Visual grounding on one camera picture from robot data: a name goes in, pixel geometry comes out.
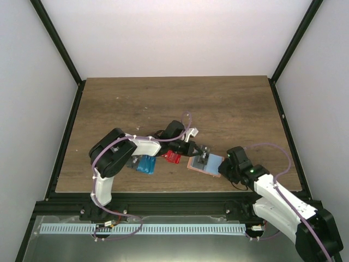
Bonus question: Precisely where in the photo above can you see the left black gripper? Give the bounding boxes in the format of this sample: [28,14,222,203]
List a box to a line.
[170,139,202,157]

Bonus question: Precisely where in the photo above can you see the pink leather card holder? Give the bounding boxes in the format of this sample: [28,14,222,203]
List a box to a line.
[187,154,224,177]

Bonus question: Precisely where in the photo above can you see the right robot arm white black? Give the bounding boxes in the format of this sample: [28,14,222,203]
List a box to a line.
[218,146,344,261]

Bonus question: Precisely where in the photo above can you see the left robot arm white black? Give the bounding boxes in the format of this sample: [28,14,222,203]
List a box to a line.
[88,120,202,221]

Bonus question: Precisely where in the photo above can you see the red VIP card pile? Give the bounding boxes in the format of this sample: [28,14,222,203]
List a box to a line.
[162,150,181,164]

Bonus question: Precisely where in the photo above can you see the blue card pile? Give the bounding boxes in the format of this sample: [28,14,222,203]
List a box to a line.
[136,155,157,175]

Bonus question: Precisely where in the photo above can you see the black card pile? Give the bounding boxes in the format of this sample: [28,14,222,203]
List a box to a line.
[126,156,142,170]

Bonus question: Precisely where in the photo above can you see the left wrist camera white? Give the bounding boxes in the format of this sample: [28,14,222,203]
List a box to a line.
[182,128,198,142]

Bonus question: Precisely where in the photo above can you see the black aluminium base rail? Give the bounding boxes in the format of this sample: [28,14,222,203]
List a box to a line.
[33,192,259,221]

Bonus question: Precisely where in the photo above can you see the light blue slotted cable duct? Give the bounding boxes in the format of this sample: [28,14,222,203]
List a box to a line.
[40,223,246,235]

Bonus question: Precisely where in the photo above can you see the right black frame post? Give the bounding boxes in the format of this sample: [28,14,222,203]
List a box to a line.
[271,0,324,82]

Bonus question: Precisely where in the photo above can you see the black frame post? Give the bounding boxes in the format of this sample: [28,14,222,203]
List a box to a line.
[29,0,83,85]
[271,0,324,82]

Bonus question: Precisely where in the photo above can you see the left black frame post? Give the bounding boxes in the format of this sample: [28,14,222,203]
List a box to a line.
[29,0,83,85]

